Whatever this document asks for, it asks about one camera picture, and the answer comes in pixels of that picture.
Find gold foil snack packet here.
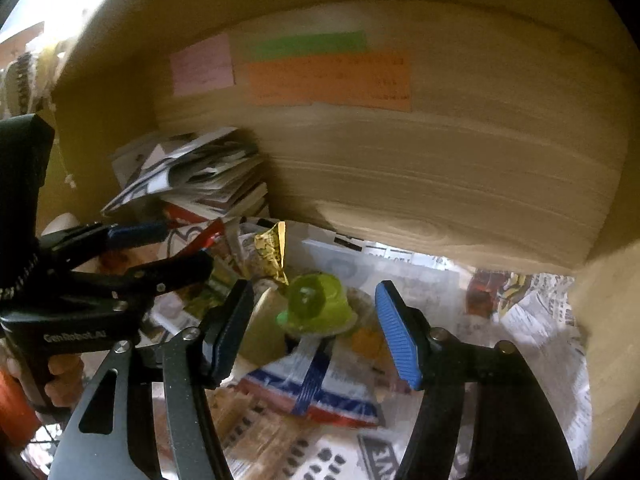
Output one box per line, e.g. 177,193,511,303
252,221,290,286

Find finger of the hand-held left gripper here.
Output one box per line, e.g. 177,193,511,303
70,250,215,307
37,220,171,257

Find green jelly cup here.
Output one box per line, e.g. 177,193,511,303
276,272,360,337

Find pink sticky note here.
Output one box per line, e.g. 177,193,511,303
170,34,236,96

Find pearl beaded headband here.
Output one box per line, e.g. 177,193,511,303
5,50,39,116

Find clear plastic box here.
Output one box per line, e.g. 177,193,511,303
300,237,392,306

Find newspaper lining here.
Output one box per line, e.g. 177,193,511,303
150,217,593,480

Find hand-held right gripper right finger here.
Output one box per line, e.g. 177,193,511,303
375,281,576,480

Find small orange snack packet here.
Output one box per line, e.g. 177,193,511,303
350,327,392,362

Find yellow green snack packet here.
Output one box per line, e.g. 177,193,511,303
185,265,242,322

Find green sticky note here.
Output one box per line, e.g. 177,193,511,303
250,31,368,60

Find person's left hand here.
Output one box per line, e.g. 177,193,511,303
42,352,87,409

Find stack of books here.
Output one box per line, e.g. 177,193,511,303
102,127,271,221

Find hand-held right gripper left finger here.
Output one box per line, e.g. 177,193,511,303
47,279,256,480

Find red white snack bag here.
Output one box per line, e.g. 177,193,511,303
162,205,227,261

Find blue white snack packet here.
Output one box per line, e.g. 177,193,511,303
235,335,381,428

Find beige snack packet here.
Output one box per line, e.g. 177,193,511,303
240,285,297,366

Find orange sticky note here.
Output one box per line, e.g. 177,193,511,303
245,50,413,112

